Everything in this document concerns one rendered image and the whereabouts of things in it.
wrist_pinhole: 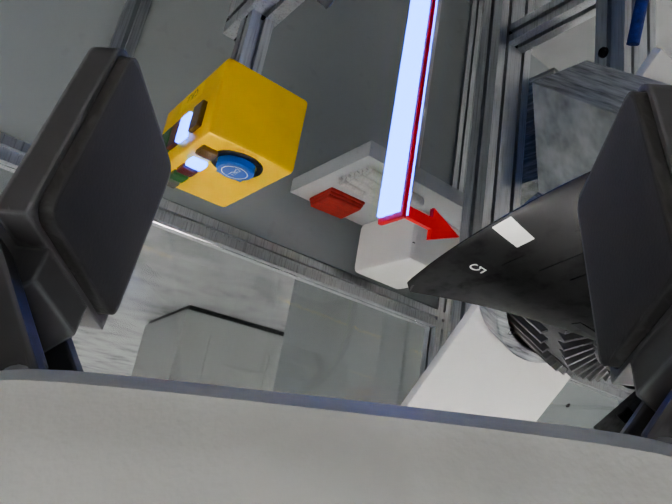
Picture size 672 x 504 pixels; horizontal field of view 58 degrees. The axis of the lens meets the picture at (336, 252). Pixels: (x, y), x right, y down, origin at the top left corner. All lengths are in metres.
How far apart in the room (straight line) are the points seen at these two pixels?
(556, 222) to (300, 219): 0.82
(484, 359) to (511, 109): 0.47
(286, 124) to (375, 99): 0.84
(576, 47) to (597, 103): 1.49
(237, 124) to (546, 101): 0.33
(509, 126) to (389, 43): 0.56
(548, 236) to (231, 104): 0.33
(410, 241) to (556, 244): 0.66
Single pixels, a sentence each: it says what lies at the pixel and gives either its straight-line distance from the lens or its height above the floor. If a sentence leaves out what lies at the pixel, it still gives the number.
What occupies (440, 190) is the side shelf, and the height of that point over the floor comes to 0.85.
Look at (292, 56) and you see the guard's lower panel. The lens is 1.36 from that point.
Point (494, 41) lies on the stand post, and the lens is 1.19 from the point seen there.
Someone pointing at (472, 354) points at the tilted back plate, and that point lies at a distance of 0.86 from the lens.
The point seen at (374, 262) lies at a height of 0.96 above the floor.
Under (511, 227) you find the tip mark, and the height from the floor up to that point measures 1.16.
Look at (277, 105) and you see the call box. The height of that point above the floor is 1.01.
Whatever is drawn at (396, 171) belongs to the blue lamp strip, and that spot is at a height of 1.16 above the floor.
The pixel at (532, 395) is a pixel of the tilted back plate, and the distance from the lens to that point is 1.00.
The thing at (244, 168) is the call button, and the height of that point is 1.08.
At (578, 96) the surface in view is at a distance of 0.67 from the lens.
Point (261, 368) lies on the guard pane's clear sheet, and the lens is 1.16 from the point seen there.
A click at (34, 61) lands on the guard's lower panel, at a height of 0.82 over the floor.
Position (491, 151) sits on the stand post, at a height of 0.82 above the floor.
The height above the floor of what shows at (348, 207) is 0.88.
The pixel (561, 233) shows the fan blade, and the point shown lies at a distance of 0.48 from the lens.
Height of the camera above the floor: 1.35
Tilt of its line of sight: 20 degrees down
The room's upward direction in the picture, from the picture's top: 170 degrees counter-clockwise
